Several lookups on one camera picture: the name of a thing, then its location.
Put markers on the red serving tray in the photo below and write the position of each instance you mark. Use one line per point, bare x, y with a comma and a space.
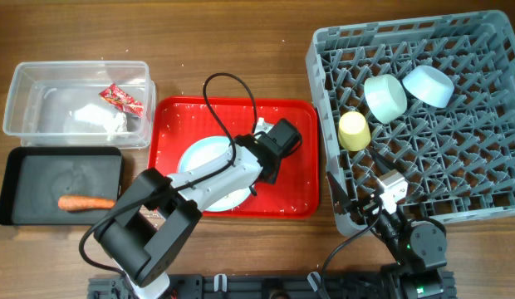
180, 121

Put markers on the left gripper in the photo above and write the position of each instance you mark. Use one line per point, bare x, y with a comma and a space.
272, 171

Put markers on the grey dishwasher rack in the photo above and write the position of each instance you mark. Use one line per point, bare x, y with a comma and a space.
459, 160

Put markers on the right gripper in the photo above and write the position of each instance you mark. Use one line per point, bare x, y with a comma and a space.
366, 203

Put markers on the light blue small bowl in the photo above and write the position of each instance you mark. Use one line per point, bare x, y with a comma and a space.
429, 85

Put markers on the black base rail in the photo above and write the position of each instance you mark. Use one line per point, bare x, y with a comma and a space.
347, 285

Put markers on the red snack wrapper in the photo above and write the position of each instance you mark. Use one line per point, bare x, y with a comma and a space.
122, 101

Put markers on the white tissue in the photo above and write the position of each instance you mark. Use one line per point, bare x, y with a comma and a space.
116, 124

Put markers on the orange carrot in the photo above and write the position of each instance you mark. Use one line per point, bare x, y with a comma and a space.
77, 203

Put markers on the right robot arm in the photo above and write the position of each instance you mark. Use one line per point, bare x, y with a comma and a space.
418, 245

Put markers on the black plastic tray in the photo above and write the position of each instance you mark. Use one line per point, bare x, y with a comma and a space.
36, 177

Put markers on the pale green bowl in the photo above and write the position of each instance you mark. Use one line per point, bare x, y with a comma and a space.
385, 97

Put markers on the clear plastic bin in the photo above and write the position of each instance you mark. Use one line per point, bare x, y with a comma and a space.
57, 103

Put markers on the light blue plate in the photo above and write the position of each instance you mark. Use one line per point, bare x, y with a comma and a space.
203, 151

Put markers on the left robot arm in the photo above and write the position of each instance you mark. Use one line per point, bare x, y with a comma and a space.
150, 223

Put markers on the yellow cup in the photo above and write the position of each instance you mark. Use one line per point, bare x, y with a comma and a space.
354, 134

